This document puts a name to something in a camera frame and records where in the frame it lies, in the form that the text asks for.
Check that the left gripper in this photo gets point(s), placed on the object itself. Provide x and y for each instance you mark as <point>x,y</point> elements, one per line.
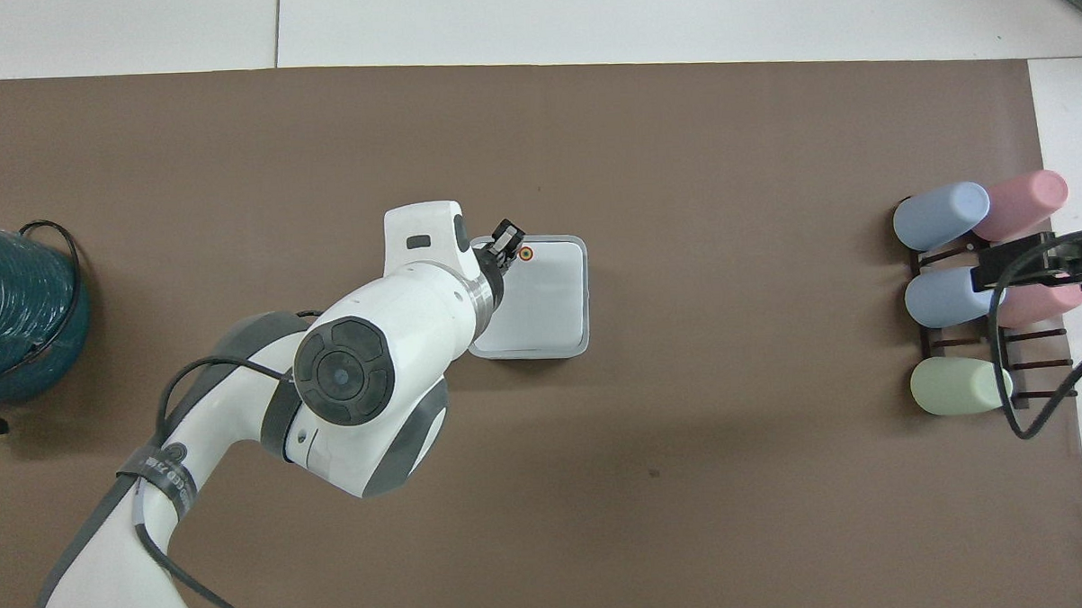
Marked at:
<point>506,242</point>

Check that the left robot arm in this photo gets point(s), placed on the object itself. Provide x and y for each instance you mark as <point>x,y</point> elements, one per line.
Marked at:
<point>388,318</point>

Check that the pink cup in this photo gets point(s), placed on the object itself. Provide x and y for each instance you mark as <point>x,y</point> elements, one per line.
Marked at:
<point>1023,202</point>
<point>1040,304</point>

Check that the clear square plastic container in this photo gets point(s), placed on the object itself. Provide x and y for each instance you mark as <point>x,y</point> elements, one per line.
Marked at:
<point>550,304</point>

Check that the dark wooden cup rack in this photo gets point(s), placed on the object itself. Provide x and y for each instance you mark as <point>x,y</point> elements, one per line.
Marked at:
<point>1033,336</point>

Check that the light blue cup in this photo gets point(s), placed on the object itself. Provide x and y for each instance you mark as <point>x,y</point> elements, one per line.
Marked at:
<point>946,297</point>
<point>941,216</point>

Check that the light green cup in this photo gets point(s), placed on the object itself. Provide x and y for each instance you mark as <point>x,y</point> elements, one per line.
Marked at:
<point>958,385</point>

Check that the teal woven basket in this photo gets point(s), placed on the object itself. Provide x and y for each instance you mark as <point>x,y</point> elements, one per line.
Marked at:
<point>10,304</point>

